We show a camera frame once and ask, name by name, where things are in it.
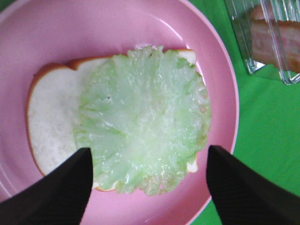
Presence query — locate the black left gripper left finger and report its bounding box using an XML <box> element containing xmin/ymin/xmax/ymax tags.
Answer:
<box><xmin>0</xmin><ymin>148</ymin><xmax>93</xmax><ymax>225</ymax></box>

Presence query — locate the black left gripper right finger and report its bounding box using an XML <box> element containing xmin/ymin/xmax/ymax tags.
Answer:
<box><xmin>206</xmin><ymin>145</ymin><xmax>300</xmax><ymax>225</ymax></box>

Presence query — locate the bread slice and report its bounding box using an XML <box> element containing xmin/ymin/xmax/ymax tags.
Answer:
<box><xmin>26</xmin><ymin>48</ymin><xmax>199</xmax><ymax>192</ymax></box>

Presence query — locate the green lettuce leaf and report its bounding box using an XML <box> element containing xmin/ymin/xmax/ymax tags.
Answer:
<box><xmin>74</xmin><ymin>46</ymin><xmax>212</xmax><ymax>195</ymax></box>

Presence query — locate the red bacon strip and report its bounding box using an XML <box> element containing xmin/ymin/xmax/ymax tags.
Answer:
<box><xmin>250</xmin><ymin>4</ymin><xmax>300</xmax><ymax>73</ymax></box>

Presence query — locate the green tablecloth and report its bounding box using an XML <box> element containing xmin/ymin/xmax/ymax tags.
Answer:
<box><xmin>0</xmin><ymin>0</ymin><xmax>300</xmax><ymax>225</ymax></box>

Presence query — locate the pink round plate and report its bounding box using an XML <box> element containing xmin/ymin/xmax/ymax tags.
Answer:
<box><xmin>0</xmin><ymin>0</ymin><xmax>240</xmax><ymax>225</ymax></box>

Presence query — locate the right clear plastic container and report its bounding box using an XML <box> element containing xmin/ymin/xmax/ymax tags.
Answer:
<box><xmin>225</xmin><ymin>0</ymin><xmax>300</xmax><ymax>85</ymax></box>

